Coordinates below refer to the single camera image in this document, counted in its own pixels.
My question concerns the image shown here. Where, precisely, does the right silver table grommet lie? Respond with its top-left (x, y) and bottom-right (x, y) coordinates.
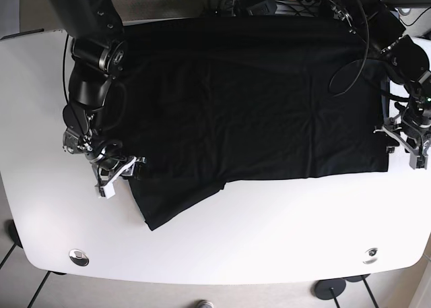
top-left (362, 247), bottom-right (379, 265)

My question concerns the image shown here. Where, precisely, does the black round stand base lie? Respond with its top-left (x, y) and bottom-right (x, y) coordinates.
top-left (313, 278), bottom-right (346, 301)

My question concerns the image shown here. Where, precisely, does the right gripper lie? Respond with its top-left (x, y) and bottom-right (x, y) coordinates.
top-left (63, 128), bottom-right (147, 190)

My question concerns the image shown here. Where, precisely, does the left silver table grommet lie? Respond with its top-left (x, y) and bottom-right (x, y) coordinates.
top-left (69, 249), bottom-right (90, 267)

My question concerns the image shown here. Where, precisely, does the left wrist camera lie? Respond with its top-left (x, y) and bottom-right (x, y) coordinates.
top-left (409, 152), bottom-right (428, 170)

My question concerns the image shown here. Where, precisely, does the left grey shoe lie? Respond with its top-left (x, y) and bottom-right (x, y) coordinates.
top-left (195, 300), bottom-right (214, 308)

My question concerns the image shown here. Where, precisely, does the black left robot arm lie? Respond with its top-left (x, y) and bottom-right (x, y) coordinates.
top-left (327, 0), bottom-right (430, 168)

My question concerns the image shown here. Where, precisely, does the silver table grommet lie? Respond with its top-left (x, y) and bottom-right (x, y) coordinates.
top-left (69, 249), bottom-right (90, 267)
top-left (362, 247), bottom-right (379, 265)

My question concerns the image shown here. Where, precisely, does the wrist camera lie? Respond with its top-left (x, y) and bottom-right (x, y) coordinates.
top-left (409, 152), bottom-right (428, 170)
top-left (95, 183), bottom-right (116, 199)

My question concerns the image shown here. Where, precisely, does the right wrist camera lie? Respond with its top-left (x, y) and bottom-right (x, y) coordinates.
top-left (95, 183), bottom-right (116, 199)

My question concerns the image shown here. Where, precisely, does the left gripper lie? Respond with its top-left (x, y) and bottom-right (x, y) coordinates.
top-left (374, 85), bottom-right (430, 156)

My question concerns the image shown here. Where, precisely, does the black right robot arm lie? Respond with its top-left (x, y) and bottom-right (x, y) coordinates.
top-left (49, 0), bottom-right (139, 198)

